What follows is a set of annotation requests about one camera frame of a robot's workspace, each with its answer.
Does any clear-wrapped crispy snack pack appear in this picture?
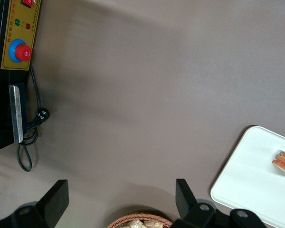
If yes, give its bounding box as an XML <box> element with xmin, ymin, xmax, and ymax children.
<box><xmin>120</xmin><ymin>218</ymin><xmax>144</xmax><ymax>228</ymax></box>
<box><xmin>142</xmin><ymin>219</ymin><xmax>166</xmax><ymax>228</ymax></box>

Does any beige plastic tray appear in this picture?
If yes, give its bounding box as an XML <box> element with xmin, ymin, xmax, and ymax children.
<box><xmin>210</xmin><ymin>125</ymin><xmax>285</xmax><ymax>228</ymax></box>

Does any yellow panel control box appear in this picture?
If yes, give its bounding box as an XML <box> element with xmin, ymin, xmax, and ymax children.
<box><xmin>0</xmin><ymin>0</ymin><xmax>42</xmax><ymax>154</ymax></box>

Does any round brown wicker basket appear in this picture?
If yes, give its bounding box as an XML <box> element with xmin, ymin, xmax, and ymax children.
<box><xmin>106</xmin><ymin>212</ymin><xmax>174</xmax><ymax>228</ymax></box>

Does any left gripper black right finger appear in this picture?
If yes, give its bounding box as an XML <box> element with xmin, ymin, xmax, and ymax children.
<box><xmin>173</xmin><ymin>178</ymin><xmax>218</xmax><ymax>228</ymax></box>

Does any black power cable with plug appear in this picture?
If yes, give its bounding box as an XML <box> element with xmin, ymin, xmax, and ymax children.
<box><xmin>16</xmin><ymin>63</ymin><xmax>51</xmax><ymax>172</ymax></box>

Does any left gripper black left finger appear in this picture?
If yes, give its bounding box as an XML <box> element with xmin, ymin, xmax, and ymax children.
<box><xmin>10</xmin><ymin>179</ymin><xmax>69</xmax><ymax>228</ymax></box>

